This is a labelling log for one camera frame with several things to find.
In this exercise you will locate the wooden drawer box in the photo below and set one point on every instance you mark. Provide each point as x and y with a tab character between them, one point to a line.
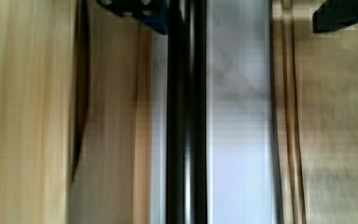
83	115

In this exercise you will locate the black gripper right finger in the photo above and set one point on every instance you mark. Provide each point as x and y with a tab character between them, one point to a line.
334	15

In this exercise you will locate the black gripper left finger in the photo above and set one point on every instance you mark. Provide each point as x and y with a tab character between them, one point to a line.
151	13

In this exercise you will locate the black drawer handle bar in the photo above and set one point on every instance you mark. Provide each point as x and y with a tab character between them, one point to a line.
186	158

